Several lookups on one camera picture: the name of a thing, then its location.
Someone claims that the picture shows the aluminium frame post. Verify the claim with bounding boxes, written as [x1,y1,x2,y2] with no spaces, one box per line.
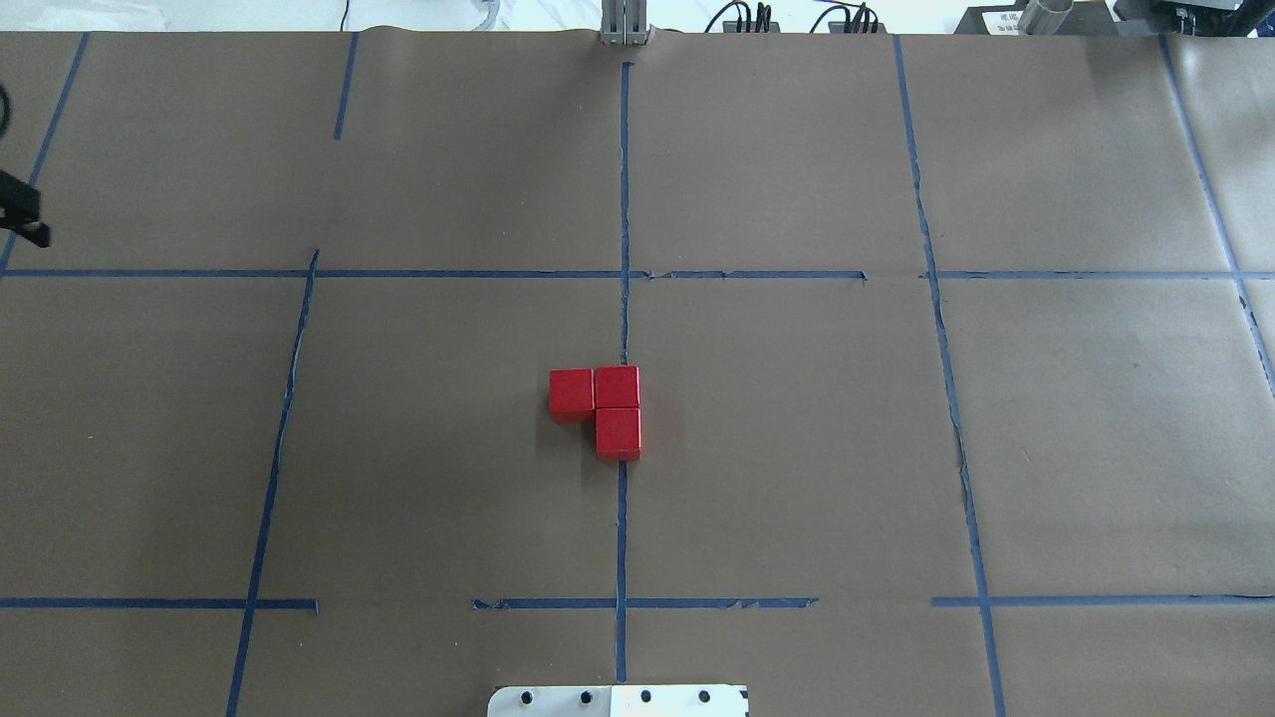
[601,0,650,46]

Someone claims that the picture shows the red block one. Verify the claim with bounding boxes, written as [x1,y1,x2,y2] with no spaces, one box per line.
[594,404,643,462]
[594,364,641,410]
[548,367,597,425]

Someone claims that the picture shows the metal cup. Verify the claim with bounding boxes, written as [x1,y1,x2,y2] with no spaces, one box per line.
[1017,0,1075,37]

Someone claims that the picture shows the brown paper table cover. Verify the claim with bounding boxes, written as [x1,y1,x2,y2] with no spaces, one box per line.
[3,27,1272,716]

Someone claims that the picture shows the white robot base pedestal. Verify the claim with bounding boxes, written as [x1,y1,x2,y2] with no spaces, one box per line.
[486,684,750,716]

